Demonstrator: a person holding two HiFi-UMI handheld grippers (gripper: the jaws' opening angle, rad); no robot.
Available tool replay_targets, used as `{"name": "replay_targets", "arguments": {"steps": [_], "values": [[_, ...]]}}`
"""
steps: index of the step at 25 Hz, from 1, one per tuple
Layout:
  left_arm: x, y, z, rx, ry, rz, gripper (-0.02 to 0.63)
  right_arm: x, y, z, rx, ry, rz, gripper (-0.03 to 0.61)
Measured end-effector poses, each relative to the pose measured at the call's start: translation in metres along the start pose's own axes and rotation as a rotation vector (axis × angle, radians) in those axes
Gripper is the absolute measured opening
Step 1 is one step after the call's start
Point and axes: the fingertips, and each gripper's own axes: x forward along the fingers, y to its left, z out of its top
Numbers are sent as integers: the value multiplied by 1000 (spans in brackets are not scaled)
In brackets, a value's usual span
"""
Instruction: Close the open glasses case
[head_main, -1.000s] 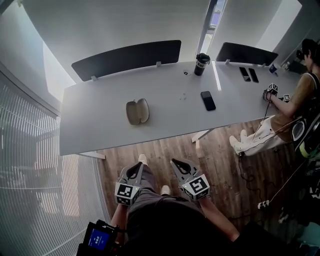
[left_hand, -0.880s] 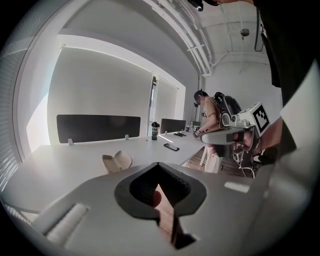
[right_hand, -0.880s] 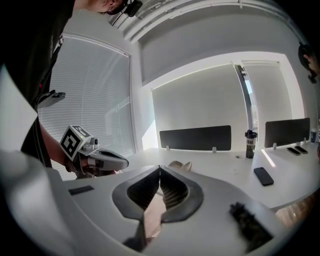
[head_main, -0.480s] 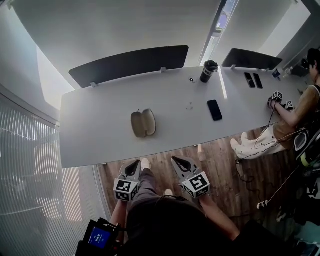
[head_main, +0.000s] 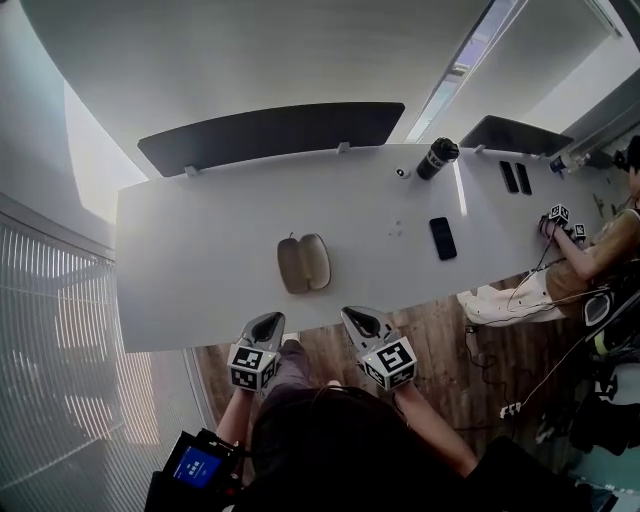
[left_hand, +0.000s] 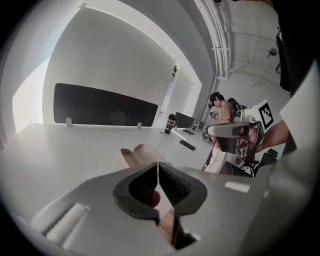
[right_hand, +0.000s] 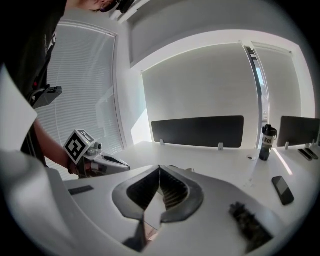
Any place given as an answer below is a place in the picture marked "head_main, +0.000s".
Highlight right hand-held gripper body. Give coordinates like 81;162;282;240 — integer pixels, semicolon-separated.
355;322;419;391

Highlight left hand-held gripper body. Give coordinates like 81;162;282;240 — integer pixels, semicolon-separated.
227;327;286;396

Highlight beige glasses case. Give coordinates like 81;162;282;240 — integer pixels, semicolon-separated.
276;231;333;296

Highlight person's left forearm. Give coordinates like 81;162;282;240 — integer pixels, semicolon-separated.
214;385;262;447

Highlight person's right forearm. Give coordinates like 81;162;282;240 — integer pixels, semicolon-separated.
393;388;477;479

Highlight person's dark clothing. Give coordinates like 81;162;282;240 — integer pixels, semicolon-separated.
247;338;621;512

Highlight black device with blue screen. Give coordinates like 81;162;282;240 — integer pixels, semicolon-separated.
148;427;246;512

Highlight white cloth bag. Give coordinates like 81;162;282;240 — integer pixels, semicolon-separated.
456;272;569;327

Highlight black drinking bottle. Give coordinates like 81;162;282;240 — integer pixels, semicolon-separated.
415;136;461;182

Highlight window blinds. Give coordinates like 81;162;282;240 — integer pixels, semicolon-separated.
0;192;126;512

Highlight long black desk divider panel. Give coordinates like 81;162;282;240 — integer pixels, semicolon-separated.
136;101;406;179

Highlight black backpack pile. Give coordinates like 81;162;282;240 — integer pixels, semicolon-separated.
534;279;640;459

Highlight short black desk divider panel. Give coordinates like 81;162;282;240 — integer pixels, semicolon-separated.
458;114;575;159

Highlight clear bottle with blue cap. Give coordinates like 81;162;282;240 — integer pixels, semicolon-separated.
549;151;592;175

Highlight black floor cable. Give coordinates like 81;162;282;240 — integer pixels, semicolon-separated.
463;323;601;431

